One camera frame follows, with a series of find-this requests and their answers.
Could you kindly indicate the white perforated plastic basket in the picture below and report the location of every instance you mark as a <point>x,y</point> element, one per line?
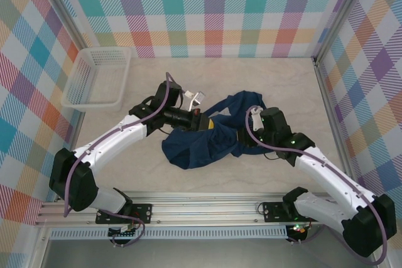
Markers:
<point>94,76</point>

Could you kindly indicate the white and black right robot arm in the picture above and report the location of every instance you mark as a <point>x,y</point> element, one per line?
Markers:
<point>326,170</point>

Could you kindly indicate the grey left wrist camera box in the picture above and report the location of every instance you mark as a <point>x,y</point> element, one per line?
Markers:
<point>198,98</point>

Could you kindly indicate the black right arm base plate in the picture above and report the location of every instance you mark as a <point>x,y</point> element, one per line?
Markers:
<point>273,211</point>

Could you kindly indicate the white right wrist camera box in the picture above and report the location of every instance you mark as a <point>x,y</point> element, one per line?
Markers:
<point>256,120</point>

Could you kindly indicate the grey metal panel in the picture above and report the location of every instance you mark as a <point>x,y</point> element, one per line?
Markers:
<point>204,254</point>

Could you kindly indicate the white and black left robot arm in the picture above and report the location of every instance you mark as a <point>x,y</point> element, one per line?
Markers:
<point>103,145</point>

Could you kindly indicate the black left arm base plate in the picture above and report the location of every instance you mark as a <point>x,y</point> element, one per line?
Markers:
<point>143,213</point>

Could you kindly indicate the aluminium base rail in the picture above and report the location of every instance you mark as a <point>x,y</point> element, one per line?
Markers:
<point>204,208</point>

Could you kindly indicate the dark blue t-shirt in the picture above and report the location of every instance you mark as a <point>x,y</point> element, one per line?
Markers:
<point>201,148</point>

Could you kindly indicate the small connector board with light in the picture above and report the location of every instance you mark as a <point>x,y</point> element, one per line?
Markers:
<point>298,229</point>

